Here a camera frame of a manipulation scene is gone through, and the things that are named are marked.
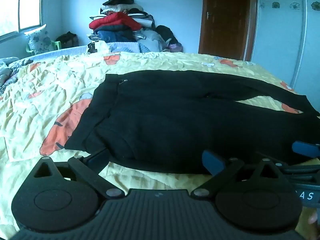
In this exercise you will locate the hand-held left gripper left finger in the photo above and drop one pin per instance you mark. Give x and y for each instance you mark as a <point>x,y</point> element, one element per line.
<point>98,157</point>

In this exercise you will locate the floral pillow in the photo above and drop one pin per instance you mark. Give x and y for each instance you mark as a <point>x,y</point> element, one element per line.
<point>37,38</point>

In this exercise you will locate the black pants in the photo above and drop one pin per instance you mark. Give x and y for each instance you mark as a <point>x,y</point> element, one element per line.
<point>162,120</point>

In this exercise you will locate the dark duffel bag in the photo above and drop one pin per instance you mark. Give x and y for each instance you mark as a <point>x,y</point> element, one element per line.
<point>67,40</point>

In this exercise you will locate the light blue knit blanket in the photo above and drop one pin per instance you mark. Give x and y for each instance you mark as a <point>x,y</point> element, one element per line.
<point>127,47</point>

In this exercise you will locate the brown wooden door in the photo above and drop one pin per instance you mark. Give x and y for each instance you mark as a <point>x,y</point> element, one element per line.
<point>225,17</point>

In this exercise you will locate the person's right hand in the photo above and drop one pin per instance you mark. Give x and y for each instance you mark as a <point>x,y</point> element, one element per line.
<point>313,218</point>

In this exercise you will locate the black bag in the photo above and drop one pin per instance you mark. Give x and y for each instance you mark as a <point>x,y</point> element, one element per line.
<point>165,33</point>

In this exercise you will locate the striped grey cloth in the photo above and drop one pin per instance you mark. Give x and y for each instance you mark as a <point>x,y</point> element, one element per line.
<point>7,80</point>

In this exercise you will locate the pile of clothes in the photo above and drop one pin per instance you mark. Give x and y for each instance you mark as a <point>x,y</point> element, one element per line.
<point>115,21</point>

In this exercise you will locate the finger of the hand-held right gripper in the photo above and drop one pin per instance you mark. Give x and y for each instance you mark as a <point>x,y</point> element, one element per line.
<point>306,148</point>
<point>300,172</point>

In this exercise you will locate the white wardrobe with flower stickers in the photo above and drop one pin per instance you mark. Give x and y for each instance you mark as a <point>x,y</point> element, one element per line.
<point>280,42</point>

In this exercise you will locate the window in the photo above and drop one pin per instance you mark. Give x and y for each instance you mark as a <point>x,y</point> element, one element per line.
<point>27,5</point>

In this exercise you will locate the yellow floral bedspread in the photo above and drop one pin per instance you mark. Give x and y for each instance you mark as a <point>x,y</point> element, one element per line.
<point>50,92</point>

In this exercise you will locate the green plastic chair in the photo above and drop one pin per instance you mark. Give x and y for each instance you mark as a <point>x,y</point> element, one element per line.
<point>57,44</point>

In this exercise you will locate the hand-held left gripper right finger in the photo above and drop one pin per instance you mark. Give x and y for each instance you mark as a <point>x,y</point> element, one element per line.
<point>212,161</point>

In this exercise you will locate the purple cloth item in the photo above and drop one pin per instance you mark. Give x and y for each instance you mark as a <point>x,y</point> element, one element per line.
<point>175,47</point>

